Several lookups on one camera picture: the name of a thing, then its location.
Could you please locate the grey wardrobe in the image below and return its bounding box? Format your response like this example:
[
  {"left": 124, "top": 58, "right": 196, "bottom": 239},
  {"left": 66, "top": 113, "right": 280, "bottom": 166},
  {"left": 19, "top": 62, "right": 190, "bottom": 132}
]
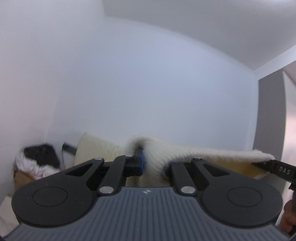
[{"left": 253, "top": 69, "right": 295, "bottom": 166}]

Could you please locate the cardboard box nightstand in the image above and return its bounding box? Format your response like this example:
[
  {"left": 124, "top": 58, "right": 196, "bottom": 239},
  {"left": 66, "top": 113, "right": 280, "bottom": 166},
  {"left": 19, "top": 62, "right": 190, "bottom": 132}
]
[{"left": 14, "top": 166, "right": 35, "bottom": 190}]

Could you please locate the cream quilted headboard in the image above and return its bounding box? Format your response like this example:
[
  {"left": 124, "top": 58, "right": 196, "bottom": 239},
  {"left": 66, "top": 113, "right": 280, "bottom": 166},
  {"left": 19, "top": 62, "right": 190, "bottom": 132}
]
[{"left": 73, "top": 131, "right": 269, "bottom": 188}]

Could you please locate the black clothes pile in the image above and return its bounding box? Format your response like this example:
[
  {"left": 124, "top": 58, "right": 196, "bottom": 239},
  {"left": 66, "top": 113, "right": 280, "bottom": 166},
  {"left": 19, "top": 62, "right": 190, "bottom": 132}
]
[{"left": 23, "top": 144, "right": 60, "bottom": 169}]

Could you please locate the person right hand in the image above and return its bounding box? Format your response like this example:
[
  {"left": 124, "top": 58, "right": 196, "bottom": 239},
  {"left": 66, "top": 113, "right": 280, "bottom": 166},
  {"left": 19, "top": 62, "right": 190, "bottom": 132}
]
[{"left": 278, "top": 200, "right": 296, "bottom": 233}]

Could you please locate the white striped fleece sweater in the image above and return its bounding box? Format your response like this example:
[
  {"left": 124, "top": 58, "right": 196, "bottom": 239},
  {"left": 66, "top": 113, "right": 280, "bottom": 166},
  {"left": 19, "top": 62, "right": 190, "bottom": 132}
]
[{"left": 123, "top": 137, "right": 275, "bottom": 187}]

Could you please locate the white clothes pile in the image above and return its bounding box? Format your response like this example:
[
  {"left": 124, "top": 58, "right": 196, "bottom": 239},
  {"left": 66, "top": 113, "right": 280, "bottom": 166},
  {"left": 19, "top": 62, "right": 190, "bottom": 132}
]
[{"left": 15, "top": 152, "right": 60, "bottom": 180}]

